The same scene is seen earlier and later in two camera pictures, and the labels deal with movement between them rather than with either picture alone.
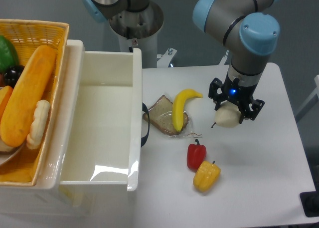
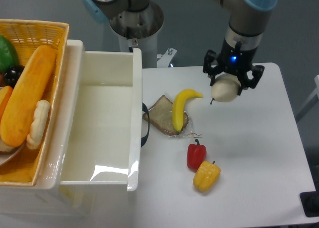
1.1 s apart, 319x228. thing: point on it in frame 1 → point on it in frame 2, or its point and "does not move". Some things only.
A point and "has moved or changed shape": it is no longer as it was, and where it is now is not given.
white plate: (7, 151) does not move
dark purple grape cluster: (12, 75) does not move
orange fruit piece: (5, 93) does not move
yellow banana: (178, 106) does not move
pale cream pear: (228, 115) has moved or changed shape
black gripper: (240, 95) → (234, 59)
